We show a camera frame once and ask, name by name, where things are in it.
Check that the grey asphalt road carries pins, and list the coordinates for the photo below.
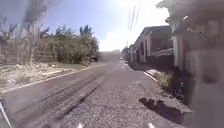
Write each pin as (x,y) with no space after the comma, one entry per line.
(100,96)

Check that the pale concrete kerb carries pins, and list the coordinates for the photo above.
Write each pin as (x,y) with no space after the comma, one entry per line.
(150,76)
(43,80)

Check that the long low building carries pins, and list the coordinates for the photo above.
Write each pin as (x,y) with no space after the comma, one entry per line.
(153,43)

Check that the row of trees and bushes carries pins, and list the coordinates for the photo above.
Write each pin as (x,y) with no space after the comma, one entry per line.
(66,46)

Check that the weedy grass strip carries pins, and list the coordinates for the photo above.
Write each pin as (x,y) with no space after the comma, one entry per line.
(170,83)

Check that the dirt and grass verge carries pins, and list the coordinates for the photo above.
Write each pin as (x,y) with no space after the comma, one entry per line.
(30,71)

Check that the grey building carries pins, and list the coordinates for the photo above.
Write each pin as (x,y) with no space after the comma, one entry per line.
(200,50)

